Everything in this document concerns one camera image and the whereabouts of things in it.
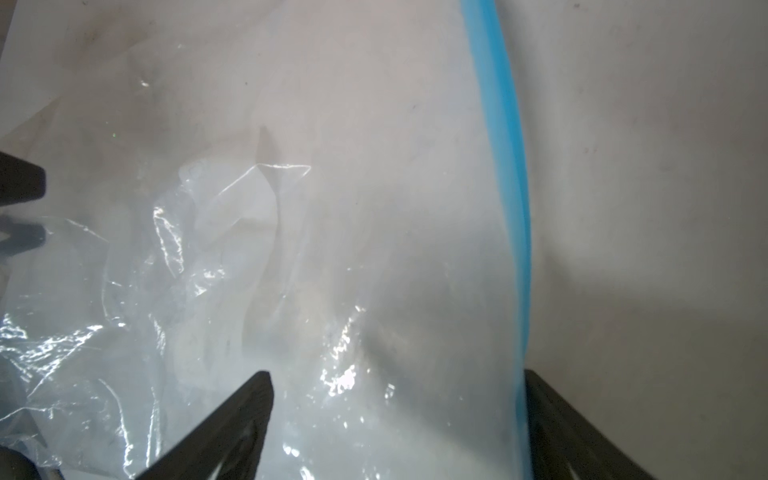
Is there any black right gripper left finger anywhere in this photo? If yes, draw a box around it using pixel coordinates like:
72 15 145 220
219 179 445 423
139 371 274 480

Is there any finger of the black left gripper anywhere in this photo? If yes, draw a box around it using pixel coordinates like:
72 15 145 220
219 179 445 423
0 152 47 207

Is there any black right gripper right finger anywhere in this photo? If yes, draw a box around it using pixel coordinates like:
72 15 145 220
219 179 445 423
524 369 653 480

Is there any clear zip bag blue zipper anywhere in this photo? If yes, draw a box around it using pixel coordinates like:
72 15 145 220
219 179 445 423
1 1 530 479

